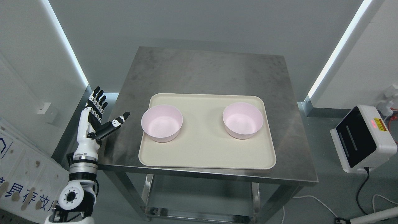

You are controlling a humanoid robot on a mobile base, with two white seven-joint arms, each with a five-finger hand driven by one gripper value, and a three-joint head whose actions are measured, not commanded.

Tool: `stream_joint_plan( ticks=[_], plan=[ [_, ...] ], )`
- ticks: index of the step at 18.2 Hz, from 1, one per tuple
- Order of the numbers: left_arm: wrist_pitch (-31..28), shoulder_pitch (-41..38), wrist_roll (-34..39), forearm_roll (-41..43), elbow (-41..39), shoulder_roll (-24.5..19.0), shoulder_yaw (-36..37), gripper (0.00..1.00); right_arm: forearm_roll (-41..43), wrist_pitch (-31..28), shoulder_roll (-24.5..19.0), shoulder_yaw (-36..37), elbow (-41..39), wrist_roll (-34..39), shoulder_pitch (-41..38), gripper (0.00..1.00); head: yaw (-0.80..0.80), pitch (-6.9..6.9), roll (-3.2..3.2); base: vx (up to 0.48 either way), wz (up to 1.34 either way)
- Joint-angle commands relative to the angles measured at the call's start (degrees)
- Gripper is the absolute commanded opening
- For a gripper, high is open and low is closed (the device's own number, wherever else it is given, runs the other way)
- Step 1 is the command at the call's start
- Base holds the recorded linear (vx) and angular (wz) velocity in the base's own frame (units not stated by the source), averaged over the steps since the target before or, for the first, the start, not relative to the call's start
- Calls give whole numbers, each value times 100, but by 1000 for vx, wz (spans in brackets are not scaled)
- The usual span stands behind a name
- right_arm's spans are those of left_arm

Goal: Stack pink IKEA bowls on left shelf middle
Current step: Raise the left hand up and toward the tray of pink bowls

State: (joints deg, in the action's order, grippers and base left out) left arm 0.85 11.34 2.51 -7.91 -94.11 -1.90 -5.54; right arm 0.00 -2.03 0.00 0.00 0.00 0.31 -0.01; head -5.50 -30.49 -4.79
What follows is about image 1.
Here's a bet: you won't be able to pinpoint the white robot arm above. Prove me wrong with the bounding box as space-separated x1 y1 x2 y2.
44 158 98 224

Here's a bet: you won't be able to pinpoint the stainless steel table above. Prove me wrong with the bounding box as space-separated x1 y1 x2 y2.
99 47 318 224

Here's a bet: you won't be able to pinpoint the white black device box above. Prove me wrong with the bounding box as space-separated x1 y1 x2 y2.
330 105 397 174

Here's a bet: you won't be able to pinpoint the pink bowl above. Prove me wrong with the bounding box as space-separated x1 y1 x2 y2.
222 102 264 139
141 105 183 143

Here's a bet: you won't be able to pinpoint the white printed sign board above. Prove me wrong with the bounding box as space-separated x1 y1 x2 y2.
0 119 68 223

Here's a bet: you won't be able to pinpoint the white wall plugs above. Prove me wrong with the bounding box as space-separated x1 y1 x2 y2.
376 84 398 119

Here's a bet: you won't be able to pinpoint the white floor cable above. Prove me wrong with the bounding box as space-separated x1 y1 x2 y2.
281 195 339 224

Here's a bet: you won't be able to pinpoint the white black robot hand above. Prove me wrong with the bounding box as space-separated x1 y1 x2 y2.
72 86 130 161

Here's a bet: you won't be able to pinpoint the black power cable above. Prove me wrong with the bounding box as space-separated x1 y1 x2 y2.
356 167 370 216

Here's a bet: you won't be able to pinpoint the white wall socket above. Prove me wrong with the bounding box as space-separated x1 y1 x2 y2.
37 102 59 124

